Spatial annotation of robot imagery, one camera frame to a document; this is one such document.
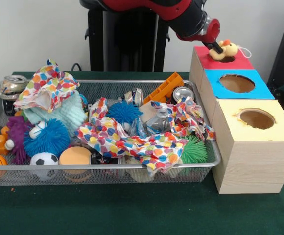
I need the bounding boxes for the green spiky ball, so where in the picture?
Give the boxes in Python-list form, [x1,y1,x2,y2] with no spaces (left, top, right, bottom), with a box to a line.
[180,136,208,164]

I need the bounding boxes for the small soccer ball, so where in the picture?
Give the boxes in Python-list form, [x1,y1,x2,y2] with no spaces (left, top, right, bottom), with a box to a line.
[29,152,59,166]

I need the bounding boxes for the yellow duck plush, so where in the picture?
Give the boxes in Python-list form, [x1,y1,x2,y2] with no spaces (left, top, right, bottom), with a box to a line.
[208,39,252,61]

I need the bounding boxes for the orange foam cylinder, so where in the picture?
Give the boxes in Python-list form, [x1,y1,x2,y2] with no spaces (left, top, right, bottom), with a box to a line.
[58,146,93,166]

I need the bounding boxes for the colourful dotted cloth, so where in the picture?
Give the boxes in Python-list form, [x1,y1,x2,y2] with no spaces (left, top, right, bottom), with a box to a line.
[13,58,81,113]
[73,96,216,177]

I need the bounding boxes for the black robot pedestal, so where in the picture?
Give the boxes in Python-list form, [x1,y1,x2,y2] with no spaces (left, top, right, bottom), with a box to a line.
[79,0,183,72]

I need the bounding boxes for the orange plastic building brick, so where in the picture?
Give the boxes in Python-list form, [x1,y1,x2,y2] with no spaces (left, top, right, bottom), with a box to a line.
[143,72,185,105]

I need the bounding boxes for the blue spiky ball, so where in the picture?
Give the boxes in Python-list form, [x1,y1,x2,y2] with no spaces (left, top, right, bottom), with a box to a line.
[106,100,144,125]
[23,119,71,157]

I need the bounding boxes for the black cable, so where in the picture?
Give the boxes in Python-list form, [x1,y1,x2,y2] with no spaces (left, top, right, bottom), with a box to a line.
[70,62,84,72]

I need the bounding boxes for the wooden box with three holes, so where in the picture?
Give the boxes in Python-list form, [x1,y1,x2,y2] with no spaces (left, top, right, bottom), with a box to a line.
[189,45,284,194]

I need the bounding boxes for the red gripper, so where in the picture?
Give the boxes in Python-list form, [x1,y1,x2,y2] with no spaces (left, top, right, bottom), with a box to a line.
[178,18,225,54]

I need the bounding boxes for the mint green knitted cloth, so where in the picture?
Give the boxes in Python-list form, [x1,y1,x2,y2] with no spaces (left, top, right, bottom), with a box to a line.
[23,92,89,138]

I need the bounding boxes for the shallow metal mesh bin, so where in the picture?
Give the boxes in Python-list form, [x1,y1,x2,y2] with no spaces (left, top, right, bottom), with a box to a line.
[0,79,222,186]

